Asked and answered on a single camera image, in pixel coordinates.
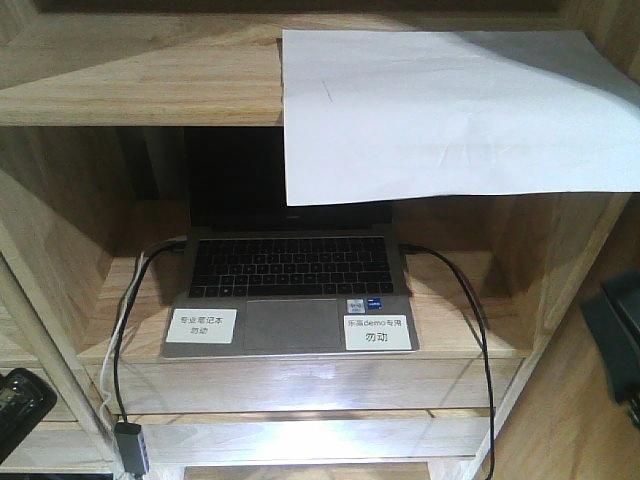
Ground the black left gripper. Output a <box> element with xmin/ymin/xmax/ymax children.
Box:
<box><xmin>1</xmin><ymin>368</ymin><xmax>57</xmax><ymax>453</ymax></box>

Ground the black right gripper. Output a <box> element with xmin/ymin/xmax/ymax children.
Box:
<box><xmin>580</xmin><ymin>270</ymin><xmax>639</xmax><ymax>426</ymax></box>

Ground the white paper sheet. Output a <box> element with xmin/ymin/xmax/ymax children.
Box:
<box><xmin>282</xmin><ymin>30</ymin><xmax>639</xmax><ymax>206</ymax></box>

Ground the grey usb hub adapter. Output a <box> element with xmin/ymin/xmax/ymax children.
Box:
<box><xmin>114</xmin><ymin>422</ymin><xmax>150</xmax><ymax>477</ymax></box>

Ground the wooden shelf unit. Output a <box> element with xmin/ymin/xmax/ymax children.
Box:
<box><xmin>1</xmin><ymin>1</ymin><xmax>639</xmax><ymax>479</ymax></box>

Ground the silver open laptop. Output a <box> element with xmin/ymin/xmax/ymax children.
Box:
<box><xmin>162</xmin><ymin>126</ymin><xmax>419</xmax><ymax>359</ymax></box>

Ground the white cable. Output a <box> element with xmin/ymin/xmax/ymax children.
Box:
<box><xmin>98</xmin><ymin>252</ymin><xmax>146</xmax><ymax>451</ymax></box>

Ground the black left laptop cable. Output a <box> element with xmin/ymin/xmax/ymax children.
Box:
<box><xmin>112</xmin><ymin>240</ymin><xmax>187</xmax><ymax>426</ymax></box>

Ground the black laptop cable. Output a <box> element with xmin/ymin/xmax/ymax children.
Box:
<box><xmin>112</xmin><ymin>240</ymin><xmax>187</xmax><ymax>426</ymax></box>
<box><xmin>397</xmin><ymin>242</ymin><xmax>497</xmax><ymax>480</ymax></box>

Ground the black right laptop cable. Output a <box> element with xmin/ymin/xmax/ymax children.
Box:
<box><xmin>397</xmin><ymin>242</ymin><xmax>497</xmax><ymax>480</ymax></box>

